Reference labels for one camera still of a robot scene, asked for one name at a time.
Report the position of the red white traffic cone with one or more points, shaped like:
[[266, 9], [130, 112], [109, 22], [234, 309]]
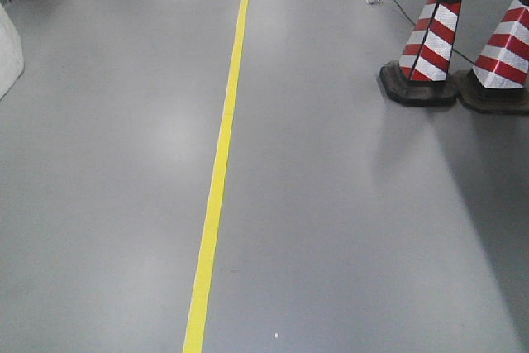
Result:
[[420, 76]]

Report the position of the yellow floor tape line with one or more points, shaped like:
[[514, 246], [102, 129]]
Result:
[[202, 284]]

